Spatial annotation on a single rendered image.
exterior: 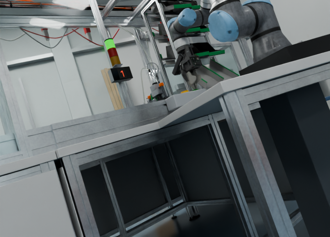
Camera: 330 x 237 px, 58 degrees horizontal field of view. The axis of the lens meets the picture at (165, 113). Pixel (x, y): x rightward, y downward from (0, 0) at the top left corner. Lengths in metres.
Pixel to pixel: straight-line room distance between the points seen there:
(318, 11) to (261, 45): 3.85
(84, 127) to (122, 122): 0.16
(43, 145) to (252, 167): 0.71
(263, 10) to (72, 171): 0.89
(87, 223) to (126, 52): 4.66
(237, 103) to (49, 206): 0.65
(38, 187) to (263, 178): 0.67
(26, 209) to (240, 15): 0.94
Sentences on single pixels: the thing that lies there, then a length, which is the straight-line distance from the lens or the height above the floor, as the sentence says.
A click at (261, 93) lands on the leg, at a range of 0.80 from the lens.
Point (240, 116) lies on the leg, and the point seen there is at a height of 0.77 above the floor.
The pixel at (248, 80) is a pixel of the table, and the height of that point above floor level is 0.84.
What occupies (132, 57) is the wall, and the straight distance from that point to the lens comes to 5.50.
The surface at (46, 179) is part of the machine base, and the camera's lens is 1.04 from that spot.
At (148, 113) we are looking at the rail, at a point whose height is 0.92.
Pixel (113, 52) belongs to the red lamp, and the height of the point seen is 1.33.
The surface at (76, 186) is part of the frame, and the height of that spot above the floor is 0.72.
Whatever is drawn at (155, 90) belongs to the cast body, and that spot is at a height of 1.05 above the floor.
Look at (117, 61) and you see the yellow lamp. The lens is 1.67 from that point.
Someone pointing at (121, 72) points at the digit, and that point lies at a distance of 1.65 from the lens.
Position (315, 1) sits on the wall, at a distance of 5.04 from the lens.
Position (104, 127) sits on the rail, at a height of 0.90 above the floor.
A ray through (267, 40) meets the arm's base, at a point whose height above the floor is 1.00.
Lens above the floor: 0.76
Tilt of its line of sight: 6 degrees up
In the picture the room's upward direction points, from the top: 19 degrees counter-clockwise
